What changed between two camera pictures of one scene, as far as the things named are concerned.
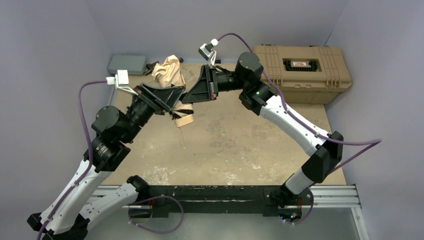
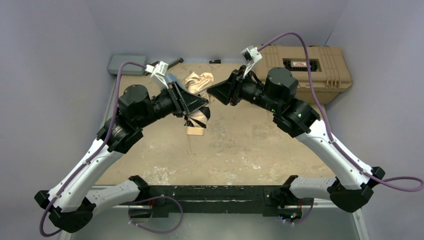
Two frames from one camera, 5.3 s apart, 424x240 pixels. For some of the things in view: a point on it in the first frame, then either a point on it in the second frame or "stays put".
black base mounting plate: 221,199 stays put
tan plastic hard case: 306,74 stays put
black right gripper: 212,82 → 236,88
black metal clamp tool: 150,65 stays put
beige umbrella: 168,70 → 195,122
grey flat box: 135,64 stays put
